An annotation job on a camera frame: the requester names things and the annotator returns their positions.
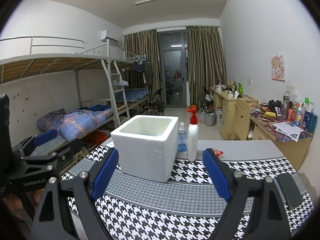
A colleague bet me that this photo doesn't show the black smartphone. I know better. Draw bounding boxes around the black smartphone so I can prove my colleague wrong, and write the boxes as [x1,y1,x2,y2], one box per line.
[276,173,303,210]

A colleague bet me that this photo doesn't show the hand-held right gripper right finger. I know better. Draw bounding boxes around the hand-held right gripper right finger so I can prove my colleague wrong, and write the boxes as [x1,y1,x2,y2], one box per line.
[202,149,292,240]

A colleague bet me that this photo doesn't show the plain wooden desk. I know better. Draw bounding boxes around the plain wooden desk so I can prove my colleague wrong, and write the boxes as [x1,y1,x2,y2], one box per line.
[209,87,258,140]

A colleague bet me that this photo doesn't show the brown curtain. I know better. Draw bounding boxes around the brown curtain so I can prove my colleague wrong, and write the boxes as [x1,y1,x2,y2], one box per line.
[186,25,227,108]
[124,29,160,110]

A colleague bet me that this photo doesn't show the pink cartoon wall poster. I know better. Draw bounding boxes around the pink cartoon wall poster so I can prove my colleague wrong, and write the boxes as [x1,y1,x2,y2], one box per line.
[270,53,286,82]

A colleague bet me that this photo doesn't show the white foam box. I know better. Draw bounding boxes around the white foam box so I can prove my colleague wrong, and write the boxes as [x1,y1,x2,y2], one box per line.
[110,115,179,183]

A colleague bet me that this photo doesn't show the glass balcony door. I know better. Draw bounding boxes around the glass balcony door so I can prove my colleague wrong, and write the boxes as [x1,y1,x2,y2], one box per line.
[157,30,189,108]

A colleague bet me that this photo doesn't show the white air conditioner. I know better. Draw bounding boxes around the white air conditioner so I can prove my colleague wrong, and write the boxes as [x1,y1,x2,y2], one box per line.
[100,30,120,42]

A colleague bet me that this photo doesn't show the group of toiletry bottles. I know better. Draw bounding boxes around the group of toiletry bottles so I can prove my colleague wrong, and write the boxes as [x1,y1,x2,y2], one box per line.
[282,94,318,133]

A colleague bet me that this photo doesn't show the ceiling tube light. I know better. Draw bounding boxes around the ceiling tube light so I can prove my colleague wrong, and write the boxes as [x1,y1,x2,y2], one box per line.
[135,0,182,6]

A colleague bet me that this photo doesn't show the clear blue spray bottle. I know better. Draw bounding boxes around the clear blue spray bottle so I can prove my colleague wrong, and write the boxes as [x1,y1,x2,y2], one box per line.
[177,122,188,153]

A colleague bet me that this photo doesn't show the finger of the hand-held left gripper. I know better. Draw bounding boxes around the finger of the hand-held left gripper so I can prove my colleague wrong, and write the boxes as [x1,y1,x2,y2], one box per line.
[20,139,84,178]
[12,129,58,157]

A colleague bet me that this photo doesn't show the printed paper sheets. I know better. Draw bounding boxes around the printed paper sheets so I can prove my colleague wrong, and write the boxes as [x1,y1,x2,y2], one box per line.
[272,122,304,141]

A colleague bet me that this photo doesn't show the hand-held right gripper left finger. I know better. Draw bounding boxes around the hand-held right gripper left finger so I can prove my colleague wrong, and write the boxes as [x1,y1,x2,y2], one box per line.
[30,148,119,240]

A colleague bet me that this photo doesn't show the blue checked blanket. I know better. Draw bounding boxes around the blue checked blanket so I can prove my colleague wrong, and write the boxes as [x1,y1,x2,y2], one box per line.
[37,105,114,142]

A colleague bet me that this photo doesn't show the white metal bunk bed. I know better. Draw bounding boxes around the white metal bunk bed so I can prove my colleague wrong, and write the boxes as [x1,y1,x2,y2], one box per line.
[0,36,130,160]
[110,50,152,115]

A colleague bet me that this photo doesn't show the white pump bottle red pump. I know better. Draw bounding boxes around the white pump bottle red pump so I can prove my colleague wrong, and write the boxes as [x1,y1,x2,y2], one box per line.
[187,108,199,162]

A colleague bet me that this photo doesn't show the wooden chair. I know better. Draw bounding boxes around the wooden chair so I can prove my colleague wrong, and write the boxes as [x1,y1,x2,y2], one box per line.
[231,97,252,140]

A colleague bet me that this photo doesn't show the hanging dark clothes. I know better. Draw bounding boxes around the hanging dark clothes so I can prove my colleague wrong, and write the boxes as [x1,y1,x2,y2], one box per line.
[132,55,153,88]

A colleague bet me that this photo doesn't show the person's left hand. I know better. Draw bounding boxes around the person's left hand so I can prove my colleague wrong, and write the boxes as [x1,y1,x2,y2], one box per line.
[3,194,22,219]

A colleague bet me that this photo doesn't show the wooden desk with printed cover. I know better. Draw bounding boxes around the wooden desk with printed cover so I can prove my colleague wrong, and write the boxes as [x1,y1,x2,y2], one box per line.
[250,105,314,172]

